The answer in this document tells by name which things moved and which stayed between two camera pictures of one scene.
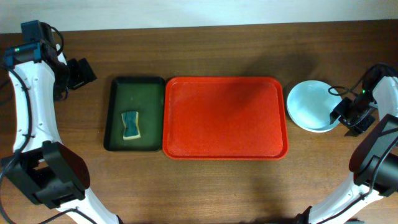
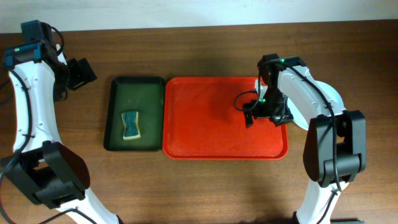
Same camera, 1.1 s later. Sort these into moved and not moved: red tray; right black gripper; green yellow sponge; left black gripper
Moved: right black gripper
Not moved: red tray; left black gripper; green yellow sponge
